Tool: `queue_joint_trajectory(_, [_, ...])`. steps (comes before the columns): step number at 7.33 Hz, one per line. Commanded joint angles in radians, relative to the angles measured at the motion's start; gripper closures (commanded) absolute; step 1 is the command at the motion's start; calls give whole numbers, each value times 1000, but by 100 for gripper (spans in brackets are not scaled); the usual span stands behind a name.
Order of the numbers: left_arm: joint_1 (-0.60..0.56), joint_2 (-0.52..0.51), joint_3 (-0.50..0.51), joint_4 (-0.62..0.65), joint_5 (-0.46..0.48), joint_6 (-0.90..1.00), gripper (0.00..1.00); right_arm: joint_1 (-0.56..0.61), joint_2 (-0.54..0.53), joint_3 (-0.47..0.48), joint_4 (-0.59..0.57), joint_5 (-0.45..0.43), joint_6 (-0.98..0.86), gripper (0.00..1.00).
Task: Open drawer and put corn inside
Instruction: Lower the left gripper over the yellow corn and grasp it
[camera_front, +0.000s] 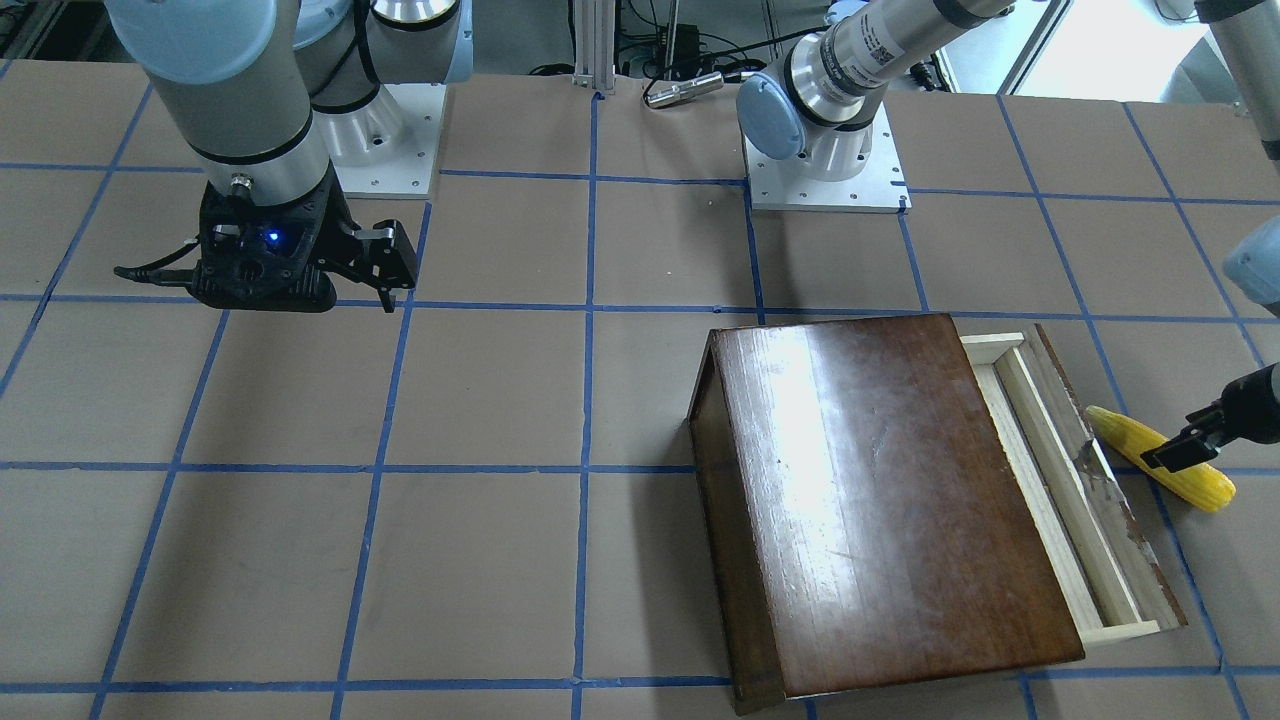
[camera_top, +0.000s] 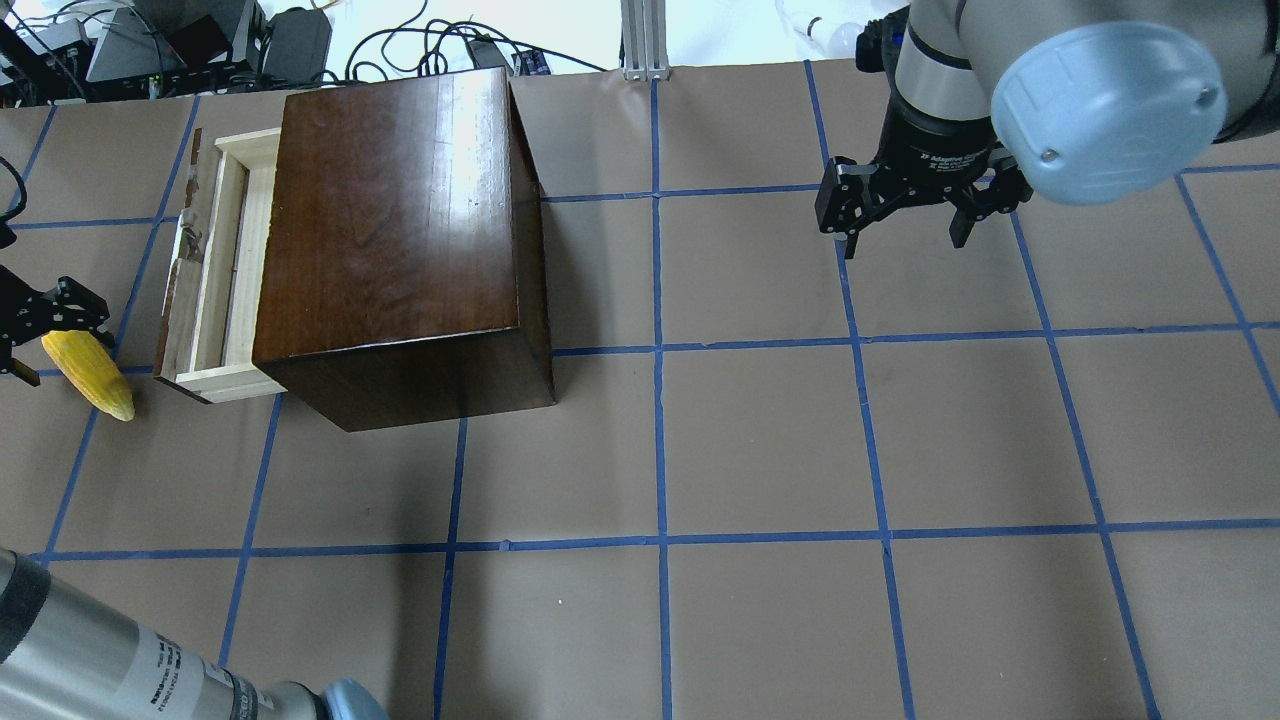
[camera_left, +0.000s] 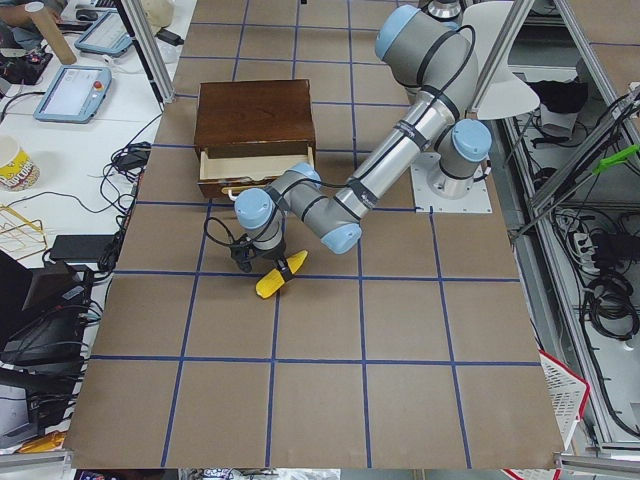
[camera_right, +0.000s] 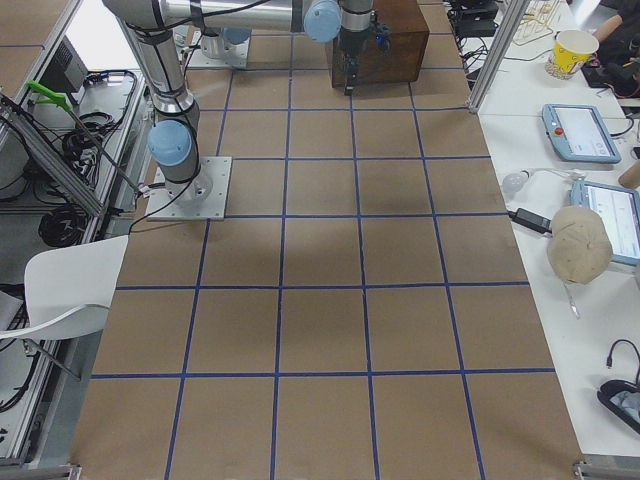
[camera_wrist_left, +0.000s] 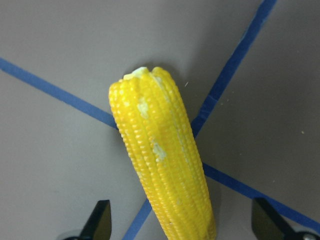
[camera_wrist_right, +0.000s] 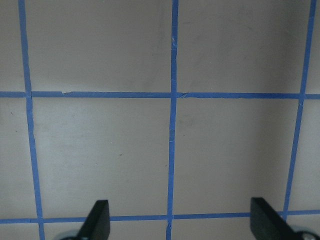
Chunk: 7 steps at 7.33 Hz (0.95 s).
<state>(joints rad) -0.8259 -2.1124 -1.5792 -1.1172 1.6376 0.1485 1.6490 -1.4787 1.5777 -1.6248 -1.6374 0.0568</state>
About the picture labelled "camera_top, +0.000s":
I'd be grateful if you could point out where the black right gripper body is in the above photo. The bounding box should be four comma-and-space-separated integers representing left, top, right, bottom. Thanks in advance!
872, 105, 997, 211

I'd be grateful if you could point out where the dark wooden drawer cabinet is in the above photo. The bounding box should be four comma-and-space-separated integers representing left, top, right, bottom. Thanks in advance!
252, 69, 556, 432

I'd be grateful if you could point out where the aluminium extrusion post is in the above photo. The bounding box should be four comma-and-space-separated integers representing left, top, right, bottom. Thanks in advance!
620, 0, 671, 82

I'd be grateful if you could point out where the black cable bundle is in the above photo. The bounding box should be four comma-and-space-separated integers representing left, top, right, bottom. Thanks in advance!
335, 15, 609, 83

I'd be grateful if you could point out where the grey electronics pile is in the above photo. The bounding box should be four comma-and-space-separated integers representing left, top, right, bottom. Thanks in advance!
3, 1, 269, 108

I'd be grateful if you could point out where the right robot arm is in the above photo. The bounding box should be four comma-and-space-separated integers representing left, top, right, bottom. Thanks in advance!
815, 1, 1277, 258

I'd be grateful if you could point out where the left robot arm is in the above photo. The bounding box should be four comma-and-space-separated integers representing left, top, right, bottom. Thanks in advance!
1, 270, 387, 719

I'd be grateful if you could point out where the black power adapter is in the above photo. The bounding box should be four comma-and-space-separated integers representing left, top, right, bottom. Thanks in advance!
260, 8, 332, 85

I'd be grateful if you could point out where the yellow corn cob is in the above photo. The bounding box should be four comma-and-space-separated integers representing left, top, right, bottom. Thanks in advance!
41, 331, 136, 421

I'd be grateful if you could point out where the light wooden drawer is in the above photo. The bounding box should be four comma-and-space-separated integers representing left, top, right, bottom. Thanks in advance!
154, 128, 284, 404

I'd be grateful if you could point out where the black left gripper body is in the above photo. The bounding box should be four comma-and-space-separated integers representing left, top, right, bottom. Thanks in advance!
0, 160, 31, 346

